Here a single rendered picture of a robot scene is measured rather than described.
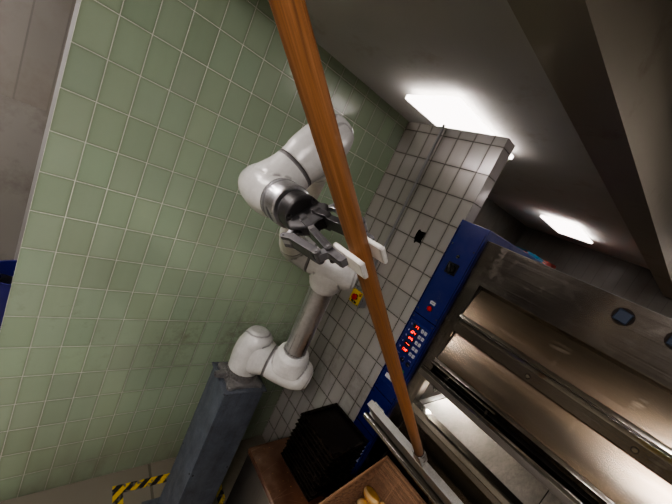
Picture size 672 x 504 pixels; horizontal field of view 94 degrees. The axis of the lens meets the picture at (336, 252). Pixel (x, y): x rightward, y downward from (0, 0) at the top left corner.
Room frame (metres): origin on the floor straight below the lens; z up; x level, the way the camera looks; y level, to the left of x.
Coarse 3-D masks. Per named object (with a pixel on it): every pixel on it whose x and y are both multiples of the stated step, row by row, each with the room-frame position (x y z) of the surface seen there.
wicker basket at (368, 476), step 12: (372, 468) 1.40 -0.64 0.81; (384, 468) 1.45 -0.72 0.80; (396, 468) 1.43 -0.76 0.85; (360, 480) 1.36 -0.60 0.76; (372, 480) 1.44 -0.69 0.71; (384, 480) 1.42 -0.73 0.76; (336, 492) 1.23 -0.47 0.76; (348, 492) 1.32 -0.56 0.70; (360, 492) 1.41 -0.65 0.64; (384, 492) 1.39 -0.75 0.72; (396, 492) 1.37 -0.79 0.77; (408, 492) 1.35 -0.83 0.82
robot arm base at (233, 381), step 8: (224, 368) 1.33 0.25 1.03; (216, 376) 1.28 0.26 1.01; (224, 376) 1.30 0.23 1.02; (232, 376) 1.29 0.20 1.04; (240, 376) 1.30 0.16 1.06; (256, 376) 1.37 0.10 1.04; (232, 384) 1.27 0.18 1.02; (240, 384) 1.29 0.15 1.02; (248, 384) 1.32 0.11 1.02; (256, 384) 1.34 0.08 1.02
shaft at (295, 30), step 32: (288, 0) 0.28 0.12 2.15; (288, 32) 0.29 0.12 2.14; (320, 64) 0.32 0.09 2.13; (320, 96) 0.32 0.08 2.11; (320, 128) 0.34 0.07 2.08; (320, 160) 0.37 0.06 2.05; (352, 192) 0.39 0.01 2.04; (352, 224) 0.40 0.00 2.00; (384, 320) 0.52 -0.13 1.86; (384, 352) 0.57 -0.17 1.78; (416, 448) 0.87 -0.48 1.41
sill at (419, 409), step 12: (420, 408) 1.49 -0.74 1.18; (432, 420) 1.43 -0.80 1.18; (444, 432) 1.38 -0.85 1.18; (456, 444) 1.33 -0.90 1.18; (468, 456) 1.29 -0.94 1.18; (468, 468) 1.26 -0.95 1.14; (480, 468) 1.24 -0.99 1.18; (480, 480) 1.22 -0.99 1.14; (492, 480) 1.20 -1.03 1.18; (492, 492) 1.18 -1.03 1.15; (504, 492) 1.16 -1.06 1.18
